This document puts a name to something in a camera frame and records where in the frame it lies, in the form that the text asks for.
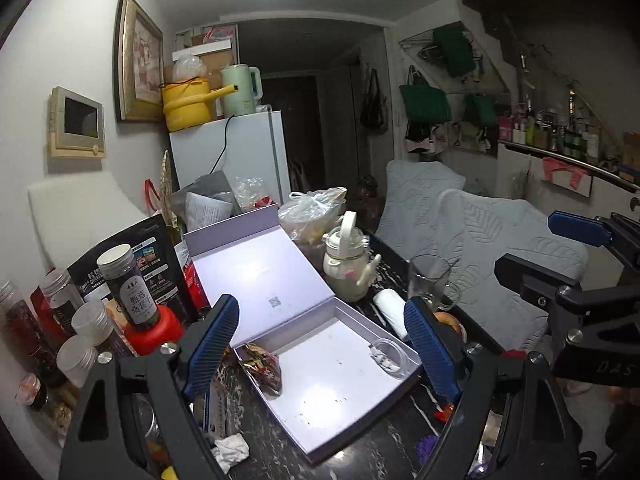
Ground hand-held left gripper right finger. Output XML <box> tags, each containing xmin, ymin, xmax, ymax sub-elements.
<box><xmin>402</xmin><ymin>297</ymin><xmax>599</xmax><ymax>480</ymax></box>

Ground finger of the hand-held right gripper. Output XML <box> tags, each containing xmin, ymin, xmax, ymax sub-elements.
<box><xmin>547</xmin><ymin>211</ymin><xmax>640</xmax><ymax>282</ymax></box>
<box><xmin>494</xmin><ymin>253</ymin><xmax>640</xmax><ymax>343</ymax></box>

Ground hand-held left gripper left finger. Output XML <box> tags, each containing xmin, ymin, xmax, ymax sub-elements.
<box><xmin>59</xmin><ymin>293</ymin><xmax>241</xmax><ymax>480</ymax></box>

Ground dark red snack packet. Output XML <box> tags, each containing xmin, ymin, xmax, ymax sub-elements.
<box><xmin>239</xmin><ymin>342</ymin><xmax>284</xmax><ymax>395</ymax></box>

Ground lilac gift box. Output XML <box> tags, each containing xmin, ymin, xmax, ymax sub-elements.
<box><xmin>182</xmin><ymin>203</ymin><xmax>425</xmax><ymax>465</ymax></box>

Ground red apple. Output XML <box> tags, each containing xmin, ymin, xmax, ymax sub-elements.
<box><xmin>432</xmin><ymin>311</ymin><xmax>467</xmax><ymax>347</ymax></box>

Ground chair with grey leaf cover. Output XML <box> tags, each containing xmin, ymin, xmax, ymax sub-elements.
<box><xmin>374</xmin><ymin>159</ymin><xmax>467</xmax><ymax>257</ymax></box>
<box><xmin>430</xmin><ymin>189</ymin><xmax>590</xmax><ymax>354</ymax></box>

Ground white oblong case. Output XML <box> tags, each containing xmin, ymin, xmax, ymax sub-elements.
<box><xmin>372</xmin><ymin>288</ymin><xmax>412</xmax><ymax>340</ymax></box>

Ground red plastic container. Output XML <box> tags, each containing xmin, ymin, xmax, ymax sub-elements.
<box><xmin>123</xmin><ymin>305</ymin><xmax>186</xmax><ymax>359</ymax></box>

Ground pink cloth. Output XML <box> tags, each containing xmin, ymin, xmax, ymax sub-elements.
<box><xmin>542</xmin><ymin>156</ymin><xmax>589</xmax><ymax>192</ymax></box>

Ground clear glass mug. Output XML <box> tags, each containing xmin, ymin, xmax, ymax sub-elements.
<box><xmin>407</xmin><ymin>254</ymin><xmax>460</xmax><ymax>312</ymax></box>

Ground white counter cabinet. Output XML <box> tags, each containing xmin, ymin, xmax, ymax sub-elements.
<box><xmin>497</xmin><ymin>140</ymin><xmax>640</xmax><ymax>222</ymax></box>

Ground black label jar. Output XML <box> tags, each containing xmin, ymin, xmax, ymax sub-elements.
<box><xmin>96</xmin><ymin>244</ymin><xmax>164</xmax><ymax>334</ymax></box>

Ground row of bottles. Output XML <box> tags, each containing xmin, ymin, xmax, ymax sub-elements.
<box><xmin>497</xmin><ymin>95</ymin><xmax>604</xmax><ymax>162</ymax></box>

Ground cream teapot-shaped bottle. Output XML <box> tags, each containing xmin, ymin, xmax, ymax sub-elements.
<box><xmin>322</xmin><ymin>211</ymin><xmax>382</xmax><ymax>304</ymax></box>

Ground crumpled white tissue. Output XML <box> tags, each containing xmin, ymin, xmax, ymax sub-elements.
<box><xmin>212</xmin><ymin>435</ymin><xmax>250</xmax><ymax>475</ymax></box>

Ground black printed box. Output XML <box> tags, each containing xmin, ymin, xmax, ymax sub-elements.
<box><xmin>66</xmin><ymin>213</ymin><xmax>199</xmax><ymax>322</ymax></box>

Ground frosted lid jar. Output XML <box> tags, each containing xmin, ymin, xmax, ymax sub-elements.
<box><xmin>71</xmin><ymin>301</ymin><xmax>126</xmax><ymax>357</ymax></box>
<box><xmin>56</xmin><ymin>334</ymin><xmax>99</xmax><ymax>387</ymax></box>

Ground white printed paper pouch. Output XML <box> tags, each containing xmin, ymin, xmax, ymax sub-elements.
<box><xmin>185</xmin><ymin>192</ymin><xmax>234</xmax><ymax>234</ymax></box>

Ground beige hanging bag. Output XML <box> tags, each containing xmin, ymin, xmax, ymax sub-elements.
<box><xmin>447</xmin><ymin>120</ymin><xmax>496</xmax><ymax>154</ymax></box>

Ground small green tote bag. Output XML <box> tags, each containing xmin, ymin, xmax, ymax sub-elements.
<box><xmin>462</xmin><ymin>92</ymin><xmax>499</xmax><ymax>129</ymax></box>

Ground crinkled clear plastic bag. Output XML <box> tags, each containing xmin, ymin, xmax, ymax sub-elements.
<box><xmin>232</xmin><ymin>176</ymin><xmax>279</xmax><ymax>214</ymax></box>

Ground dark jar with silver lid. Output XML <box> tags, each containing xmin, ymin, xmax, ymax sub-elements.
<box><xmin>39</xmin><ymin>268</ymin><xmax>86</xmax><ymax>341</ymax></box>

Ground grey plastic mailer bag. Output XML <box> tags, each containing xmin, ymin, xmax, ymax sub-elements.
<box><xmin>170</xmin><ymin>170</ymin><xmax>242</xmax><ymax>221</ymax></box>

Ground plastic bag with food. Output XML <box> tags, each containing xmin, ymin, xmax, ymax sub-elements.
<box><xmin>277</xmin><ymin>186</ymin><xmax>348</xmax><ymax>247</ymax></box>

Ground woven straw fan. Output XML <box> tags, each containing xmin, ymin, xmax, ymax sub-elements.
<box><xmin>159</xmin><ymin>150</ymin><xmax>177</xmax><ymax>222</ymax></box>

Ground pink and white hanging bag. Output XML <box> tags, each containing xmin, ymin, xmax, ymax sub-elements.
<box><xmin>404</xmin><ymin>120</ymin><xmax>447</xmax><ymax>155</ymax></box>

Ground small round jar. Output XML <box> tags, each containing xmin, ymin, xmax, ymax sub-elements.
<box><xmin>15</xmin><ymin>374</ymin><xmax>51</xmax><ymax>412</ymax></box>

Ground jar with red contents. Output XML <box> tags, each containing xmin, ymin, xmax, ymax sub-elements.
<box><xmin>0</xmin><ymin>280</ymin><xmax>57</xmax><ymax>377</ymax></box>

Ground white padded seat back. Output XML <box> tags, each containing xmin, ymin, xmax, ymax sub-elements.
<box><xmin>27</xmin><ymin>174</ymin><xmax>147</xmax><ymax>257</ymax></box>

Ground white fridge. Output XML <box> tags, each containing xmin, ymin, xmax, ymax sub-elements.
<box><xmin>168</xmin><ymin>109</ymin><xmax>292</xmax><ymax>206</ymax></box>

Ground large green tote bag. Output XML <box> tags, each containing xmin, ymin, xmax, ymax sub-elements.
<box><xmin>398</xmin><ymin>66</ymin><xmax>453</xmax><ymax>125</ymax></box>

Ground dark brown door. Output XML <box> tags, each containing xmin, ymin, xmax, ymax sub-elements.
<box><xmin>260</xmin><ymin>74</ymin><xmax>326</xmax><ymax>194</ymax></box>

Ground black hanging bag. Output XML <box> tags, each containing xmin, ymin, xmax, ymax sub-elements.
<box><xmin>359</xmin><ymin>67</ymin><xmax>390</xmax><ymax>134</ymax></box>

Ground pale green electric kettle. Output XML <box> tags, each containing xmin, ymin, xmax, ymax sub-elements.
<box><xmin>220</xmin><ymin>64</ymin><xmax>263</xmax><ymax>117</ymax></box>

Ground brown cardboard box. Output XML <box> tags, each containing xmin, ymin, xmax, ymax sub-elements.
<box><xmin>200</xmin><ymin>47</ymin><xmax>237</xmax><ymax>91</ymax></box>

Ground gold framed picture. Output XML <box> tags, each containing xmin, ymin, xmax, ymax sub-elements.
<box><xmin>114</xmin><ymin>0</ymin><xmax>165</xmax><ymax>122</ymax></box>

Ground white coiled cable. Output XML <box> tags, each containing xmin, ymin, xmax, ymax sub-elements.
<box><xmin>369</xmin><ymin>339</ymin><xmax>409</xmax><ymax>376</ymax></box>

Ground black power cable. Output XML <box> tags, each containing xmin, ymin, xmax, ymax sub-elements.
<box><xmin>209</xmin><ymin>115</ymin><xmax>236</xmax><ymax>174</ymax></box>

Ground yellow pot with handle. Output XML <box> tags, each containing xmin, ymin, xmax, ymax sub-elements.
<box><xmin>160</xmin><ymin>77</ymin><xmax>236</xmax><ymax>133</ymax></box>

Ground beige wall intercom panel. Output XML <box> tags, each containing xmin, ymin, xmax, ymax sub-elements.
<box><xmin>47</xmin><ymin>86</ymin><xmax>107</xmax><ymax>160</ymax></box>

